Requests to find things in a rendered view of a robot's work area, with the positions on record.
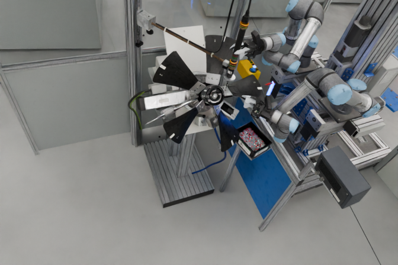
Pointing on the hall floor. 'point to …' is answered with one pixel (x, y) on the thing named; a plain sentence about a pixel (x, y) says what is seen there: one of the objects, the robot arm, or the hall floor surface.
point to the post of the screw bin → (230, 168)
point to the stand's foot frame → (203, 185)
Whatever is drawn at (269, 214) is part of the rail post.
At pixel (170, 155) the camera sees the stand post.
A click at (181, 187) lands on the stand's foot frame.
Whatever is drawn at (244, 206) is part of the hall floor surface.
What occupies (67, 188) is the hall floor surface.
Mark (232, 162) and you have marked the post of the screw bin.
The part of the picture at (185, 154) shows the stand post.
